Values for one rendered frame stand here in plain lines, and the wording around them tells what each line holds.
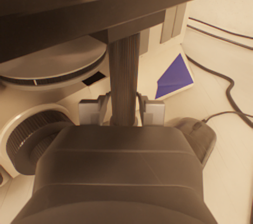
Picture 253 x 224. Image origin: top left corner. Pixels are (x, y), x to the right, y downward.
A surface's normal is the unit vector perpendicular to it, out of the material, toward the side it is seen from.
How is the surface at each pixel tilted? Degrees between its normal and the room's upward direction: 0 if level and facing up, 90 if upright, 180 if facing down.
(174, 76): 48
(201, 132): 20
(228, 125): 0
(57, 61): 0
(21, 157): 90
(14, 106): 0
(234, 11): 90
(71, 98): 53
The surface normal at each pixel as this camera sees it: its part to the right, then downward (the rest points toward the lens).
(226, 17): -0.72, 0.46
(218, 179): 0.01, -0.75
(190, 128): 0.19, -0.88
